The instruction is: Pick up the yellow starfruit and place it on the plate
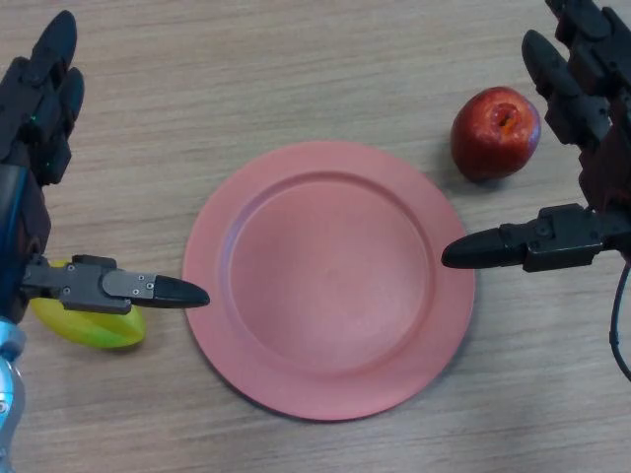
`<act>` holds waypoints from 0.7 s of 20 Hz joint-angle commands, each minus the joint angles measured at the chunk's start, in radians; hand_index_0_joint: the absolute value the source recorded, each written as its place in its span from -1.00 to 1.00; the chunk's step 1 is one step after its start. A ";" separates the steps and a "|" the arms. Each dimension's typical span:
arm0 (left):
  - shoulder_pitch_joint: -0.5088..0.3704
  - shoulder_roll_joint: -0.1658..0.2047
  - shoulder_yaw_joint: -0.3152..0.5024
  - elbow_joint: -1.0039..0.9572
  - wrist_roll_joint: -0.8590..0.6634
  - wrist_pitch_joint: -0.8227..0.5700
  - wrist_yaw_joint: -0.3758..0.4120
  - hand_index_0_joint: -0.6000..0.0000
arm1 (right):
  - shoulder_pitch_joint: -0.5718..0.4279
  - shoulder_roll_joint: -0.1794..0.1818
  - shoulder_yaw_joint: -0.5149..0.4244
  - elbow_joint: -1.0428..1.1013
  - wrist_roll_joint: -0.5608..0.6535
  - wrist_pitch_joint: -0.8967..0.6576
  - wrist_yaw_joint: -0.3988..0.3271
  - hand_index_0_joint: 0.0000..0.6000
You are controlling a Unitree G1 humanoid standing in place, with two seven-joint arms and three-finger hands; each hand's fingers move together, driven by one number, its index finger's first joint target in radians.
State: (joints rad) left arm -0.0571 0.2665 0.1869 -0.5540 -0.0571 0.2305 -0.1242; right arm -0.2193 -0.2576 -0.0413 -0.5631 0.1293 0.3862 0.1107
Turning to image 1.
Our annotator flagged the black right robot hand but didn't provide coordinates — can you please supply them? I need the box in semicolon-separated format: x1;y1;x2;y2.
441;0;631;275

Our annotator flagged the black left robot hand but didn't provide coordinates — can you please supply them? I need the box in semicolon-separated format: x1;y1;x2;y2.
0;9;212;326

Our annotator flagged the yellow starfruit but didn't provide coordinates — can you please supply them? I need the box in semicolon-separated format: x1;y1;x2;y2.
30;259;148;351

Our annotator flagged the pink round plate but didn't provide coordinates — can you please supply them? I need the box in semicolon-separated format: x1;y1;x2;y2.
181;140;477;422

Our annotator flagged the red apple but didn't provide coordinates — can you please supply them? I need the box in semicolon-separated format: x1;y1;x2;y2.
450;86;542;182

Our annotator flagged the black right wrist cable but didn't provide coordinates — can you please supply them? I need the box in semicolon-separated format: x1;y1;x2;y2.
608;260;631;383

